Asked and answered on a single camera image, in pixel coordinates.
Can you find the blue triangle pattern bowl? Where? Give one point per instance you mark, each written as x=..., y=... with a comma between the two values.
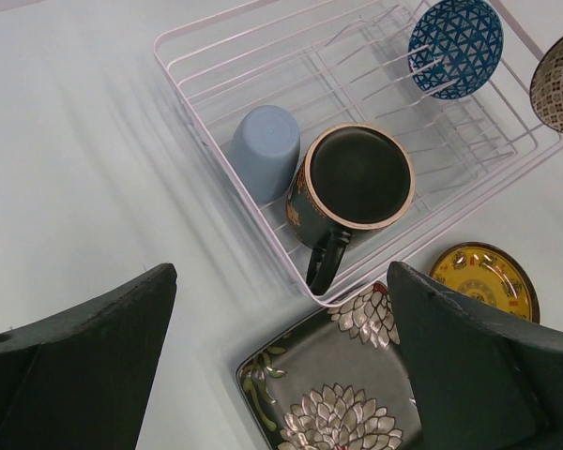
x=455, y=48

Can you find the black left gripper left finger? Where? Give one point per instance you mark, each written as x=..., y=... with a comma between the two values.
x=81, y=378

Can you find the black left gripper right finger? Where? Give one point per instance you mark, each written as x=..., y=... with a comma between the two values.
x=482, y=378

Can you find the yellow round saucer plate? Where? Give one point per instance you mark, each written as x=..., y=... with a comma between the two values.
x=490, y=275

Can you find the light blue plastic cup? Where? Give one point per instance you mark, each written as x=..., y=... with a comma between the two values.
x=264, y=152

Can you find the red black lacquer cup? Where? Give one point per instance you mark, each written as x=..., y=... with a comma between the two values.
x=355, y=180

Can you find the black floral square plate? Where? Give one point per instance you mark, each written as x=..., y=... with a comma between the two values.
x=334, y=380

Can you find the brown lattice pattern bowl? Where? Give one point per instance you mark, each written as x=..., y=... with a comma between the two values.
x=546, y=88

